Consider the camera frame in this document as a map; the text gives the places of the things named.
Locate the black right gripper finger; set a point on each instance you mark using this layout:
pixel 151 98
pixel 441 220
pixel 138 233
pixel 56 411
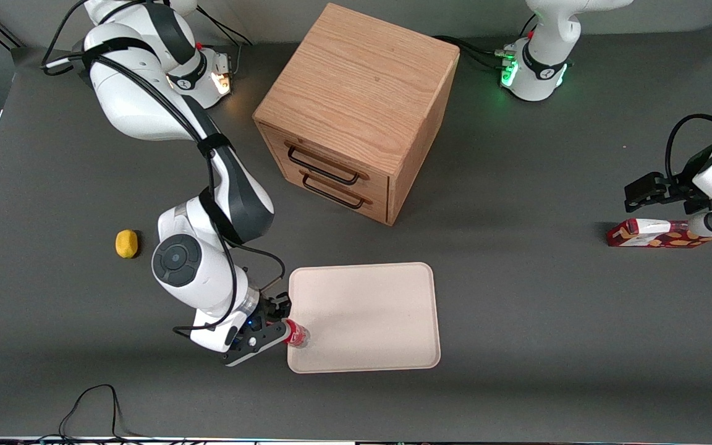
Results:
pixel 280 317
pixel 283 301

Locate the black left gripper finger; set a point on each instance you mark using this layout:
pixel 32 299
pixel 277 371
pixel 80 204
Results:
pixel 649 201
pixel 646 185

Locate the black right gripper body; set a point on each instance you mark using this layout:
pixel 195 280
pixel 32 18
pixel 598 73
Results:
pixel 267 311

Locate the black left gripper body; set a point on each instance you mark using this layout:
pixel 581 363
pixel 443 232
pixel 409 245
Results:
pixel 682 188

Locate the red coke bottle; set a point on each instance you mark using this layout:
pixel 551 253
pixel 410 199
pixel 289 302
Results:
pixel 297 335

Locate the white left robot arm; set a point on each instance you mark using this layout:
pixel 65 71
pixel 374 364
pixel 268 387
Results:
pixel 541 80

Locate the beige plastic tray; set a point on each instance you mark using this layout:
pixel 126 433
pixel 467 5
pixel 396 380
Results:
pixel 368 318

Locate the red snack box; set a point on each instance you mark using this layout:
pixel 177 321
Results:
pixel 640 238

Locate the yellow lemon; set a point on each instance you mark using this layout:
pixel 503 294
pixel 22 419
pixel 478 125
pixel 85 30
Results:
pixel 126 243

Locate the wooden drawer cabinet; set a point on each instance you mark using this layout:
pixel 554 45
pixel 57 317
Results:
pixel 356 93

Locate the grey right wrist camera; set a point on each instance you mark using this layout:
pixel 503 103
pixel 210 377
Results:
pixel 257 347

